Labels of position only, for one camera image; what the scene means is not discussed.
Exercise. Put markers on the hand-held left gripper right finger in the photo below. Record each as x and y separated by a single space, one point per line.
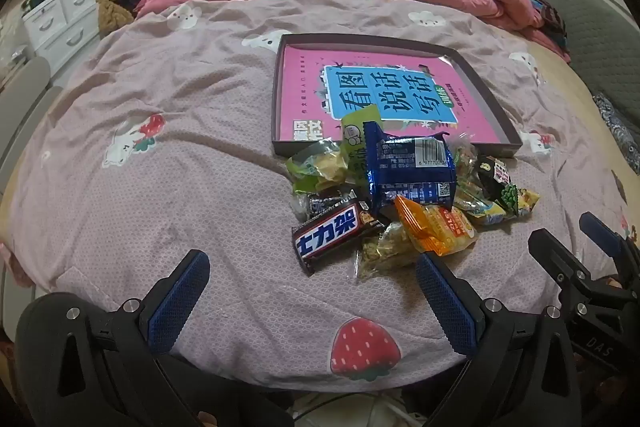
445 307

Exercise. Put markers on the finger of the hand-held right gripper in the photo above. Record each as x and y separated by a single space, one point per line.
600 234
555 257

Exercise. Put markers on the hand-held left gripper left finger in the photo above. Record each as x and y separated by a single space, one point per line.
180 302

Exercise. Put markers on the yellow crinkled snack packet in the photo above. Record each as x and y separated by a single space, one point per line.
527 202

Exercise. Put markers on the orange snack packet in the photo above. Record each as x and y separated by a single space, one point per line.
435 227

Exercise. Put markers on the clear nut brittle packet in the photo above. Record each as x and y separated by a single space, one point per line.
385 252

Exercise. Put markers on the black green pea packet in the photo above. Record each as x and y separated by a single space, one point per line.
495 177

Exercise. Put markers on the blue snack packet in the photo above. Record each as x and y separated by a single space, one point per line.
405 177

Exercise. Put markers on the clear packet with brown pastry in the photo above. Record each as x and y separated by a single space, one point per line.
462 157

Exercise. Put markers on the black chocolate bar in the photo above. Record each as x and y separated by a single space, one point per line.
330 232

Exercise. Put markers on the dark shallow cardboard box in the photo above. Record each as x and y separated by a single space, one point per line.
277 107

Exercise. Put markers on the yellow blue bread packet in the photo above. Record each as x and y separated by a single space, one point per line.
482 209

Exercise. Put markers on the dark patterned pillow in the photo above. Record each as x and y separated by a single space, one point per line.
620 127

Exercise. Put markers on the printed pink bedsheet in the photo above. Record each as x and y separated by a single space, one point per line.
175 182

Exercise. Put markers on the small dark wrapped candy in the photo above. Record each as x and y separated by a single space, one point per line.
325 202

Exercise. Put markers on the beige bed sheet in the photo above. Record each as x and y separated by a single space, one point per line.
565 77

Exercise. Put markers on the clear packet with yellow pastry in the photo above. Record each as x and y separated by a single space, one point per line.
325 167

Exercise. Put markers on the green snack packet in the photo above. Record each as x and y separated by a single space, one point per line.
355 142

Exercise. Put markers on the dark folded clothing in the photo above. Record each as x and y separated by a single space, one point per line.
552 22

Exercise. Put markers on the grey padded headboard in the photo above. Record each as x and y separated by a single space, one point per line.
575 7

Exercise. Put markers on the pink picture book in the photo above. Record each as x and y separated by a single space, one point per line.
310 77

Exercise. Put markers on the brown knitted blanket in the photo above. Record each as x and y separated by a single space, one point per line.
110 14

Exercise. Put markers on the white drawer cabinet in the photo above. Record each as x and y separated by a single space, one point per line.
60 22

